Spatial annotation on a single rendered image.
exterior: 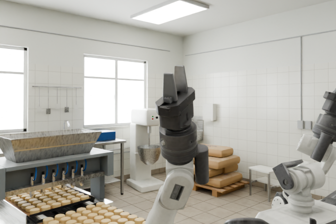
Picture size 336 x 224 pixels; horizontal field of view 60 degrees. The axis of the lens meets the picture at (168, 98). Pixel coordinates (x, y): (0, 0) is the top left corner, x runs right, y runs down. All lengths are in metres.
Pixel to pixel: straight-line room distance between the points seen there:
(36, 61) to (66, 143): 3.26
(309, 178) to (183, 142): 0.36
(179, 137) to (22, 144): 1.25
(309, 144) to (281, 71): 4.14
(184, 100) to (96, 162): 1.51
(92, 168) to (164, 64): 4.53
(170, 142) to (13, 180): 1.31
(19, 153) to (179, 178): 1.25
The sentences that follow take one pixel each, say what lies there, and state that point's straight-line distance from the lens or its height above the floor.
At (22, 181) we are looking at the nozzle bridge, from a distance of 1.87.
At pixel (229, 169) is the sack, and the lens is 5.31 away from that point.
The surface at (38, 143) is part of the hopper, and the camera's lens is 1.81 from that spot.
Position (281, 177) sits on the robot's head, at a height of 1.32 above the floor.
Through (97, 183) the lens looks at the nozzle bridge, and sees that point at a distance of 2.17.
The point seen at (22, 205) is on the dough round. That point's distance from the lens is 1.96.
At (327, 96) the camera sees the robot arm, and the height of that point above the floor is 1.53.
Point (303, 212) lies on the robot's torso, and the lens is 0.86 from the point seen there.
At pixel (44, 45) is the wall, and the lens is 5.11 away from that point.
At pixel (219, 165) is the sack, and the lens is 4.85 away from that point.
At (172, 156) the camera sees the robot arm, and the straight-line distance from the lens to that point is 0.67.
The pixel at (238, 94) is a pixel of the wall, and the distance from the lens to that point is 5.66.
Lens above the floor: 1.52
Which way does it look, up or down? 1 degrees up
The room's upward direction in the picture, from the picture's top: straight up
